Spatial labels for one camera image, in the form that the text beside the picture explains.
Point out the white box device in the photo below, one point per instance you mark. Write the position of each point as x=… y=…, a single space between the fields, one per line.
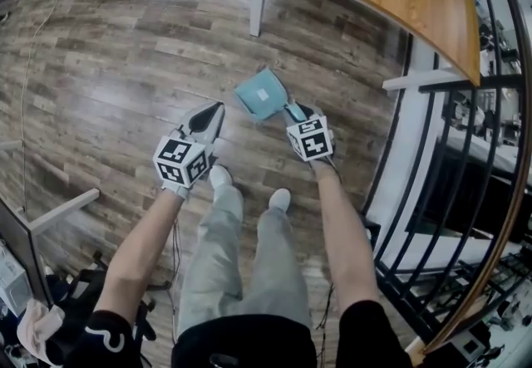
x=12 y=279

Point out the person's right forearm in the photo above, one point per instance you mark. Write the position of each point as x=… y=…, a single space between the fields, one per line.
x=349 y=241

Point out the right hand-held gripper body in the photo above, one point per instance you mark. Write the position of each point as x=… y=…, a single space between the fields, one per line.
x=311 y=138

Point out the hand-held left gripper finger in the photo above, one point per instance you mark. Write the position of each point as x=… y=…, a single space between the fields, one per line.
x=201 y=111
x=219 y=125

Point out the black office chair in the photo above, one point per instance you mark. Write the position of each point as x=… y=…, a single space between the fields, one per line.
x=79 y=287

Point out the person's white right shoe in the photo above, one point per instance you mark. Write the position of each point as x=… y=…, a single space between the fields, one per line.
x=279 y=199

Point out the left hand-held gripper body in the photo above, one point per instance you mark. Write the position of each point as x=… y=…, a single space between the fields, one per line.
x=178 y=160

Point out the grey desk frame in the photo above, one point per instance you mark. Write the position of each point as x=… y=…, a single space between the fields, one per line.
x=54 y=212

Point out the person's left forearm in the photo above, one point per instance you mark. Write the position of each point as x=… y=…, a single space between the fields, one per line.
x=137 y=250

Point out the teal plastic dustpan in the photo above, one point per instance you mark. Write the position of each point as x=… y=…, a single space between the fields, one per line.
x=259 y=94

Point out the pink cloth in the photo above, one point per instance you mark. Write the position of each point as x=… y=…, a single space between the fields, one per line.
x=39 y=327

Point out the person's white left shoe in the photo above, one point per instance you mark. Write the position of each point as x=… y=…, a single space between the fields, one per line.
x=220 y=176

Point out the person's black shirt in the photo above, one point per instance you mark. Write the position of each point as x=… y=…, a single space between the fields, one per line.
x=245 y=343

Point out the person's grey trousers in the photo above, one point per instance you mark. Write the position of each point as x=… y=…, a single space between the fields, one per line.
x=232 y=266

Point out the person's white shoe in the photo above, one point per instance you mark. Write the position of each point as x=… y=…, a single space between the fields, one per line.
x=279 y=199
x=220 y=176

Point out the black railing with wooden handrail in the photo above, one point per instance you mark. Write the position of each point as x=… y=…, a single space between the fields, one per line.
x=490 y=200

